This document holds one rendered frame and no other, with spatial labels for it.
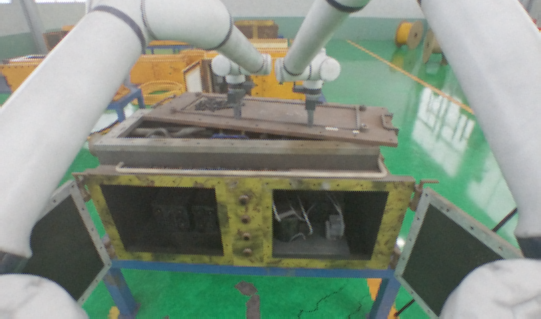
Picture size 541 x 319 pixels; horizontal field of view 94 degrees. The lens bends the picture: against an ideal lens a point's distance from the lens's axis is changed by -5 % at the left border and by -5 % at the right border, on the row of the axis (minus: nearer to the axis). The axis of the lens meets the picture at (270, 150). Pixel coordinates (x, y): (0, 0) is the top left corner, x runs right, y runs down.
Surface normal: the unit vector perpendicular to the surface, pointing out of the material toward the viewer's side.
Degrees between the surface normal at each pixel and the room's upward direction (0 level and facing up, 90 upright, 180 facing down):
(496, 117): 92
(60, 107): 63
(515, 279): 9
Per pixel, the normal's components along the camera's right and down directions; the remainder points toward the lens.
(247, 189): -0.04, 0.48
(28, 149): 0.75, -0.23
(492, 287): -0.17, -0.90
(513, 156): -0.98, 0.12
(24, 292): 0.13, -0.91
